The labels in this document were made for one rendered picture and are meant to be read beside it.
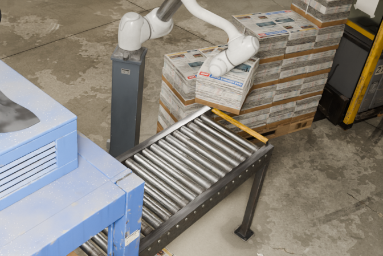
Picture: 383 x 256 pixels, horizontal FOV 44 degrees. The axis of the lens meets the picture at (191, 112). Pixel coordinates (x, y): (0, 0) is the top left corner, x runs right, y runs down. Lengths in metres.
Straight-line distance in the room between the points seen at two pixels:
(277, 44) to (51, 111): 2.52
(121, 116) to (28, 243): 2.17
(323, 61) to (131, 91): 1.72
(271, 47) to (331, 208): 1.31
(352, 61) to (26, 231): 3.75
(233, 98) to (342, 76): 2.12
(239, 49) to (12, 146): 1.44
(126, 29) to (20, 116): 1.77
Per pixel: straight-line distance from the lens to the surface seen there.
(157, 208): 2.40
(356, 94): 4.46
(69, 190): 1.44
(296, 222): 3.63
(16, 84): 1.51
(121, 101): 3.32
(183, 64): 3.47
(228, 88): 2.73
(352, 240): 3.69
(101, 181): 1.46
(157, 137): 2.80
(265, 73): 3.75
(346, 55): 4.67
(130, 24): 3.04
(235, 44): 2.44
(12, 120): 1.36
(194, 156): 2.72
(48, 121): 1.35
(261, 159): 2.84
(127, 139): 3.51
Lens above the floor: 2.57
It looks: 36 degrees down
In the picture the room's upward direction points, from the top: 9 degrees clockwise
